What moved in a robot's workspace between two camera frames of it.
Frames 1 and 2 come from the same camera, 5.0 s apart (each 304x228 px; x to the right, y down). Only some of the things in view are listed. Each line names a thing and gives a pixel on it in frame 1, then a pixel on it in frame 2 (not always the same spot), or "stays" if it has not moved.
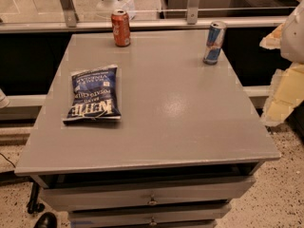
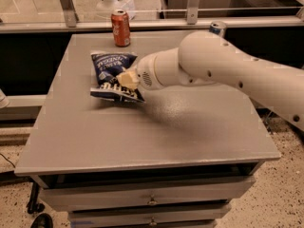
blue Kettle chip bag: x=95 y=95 -> x=104 y=69
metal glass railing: x=89 y=8 stays
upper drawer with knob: x=144 y=193 stays
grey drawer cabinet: x=189 y=142 stays
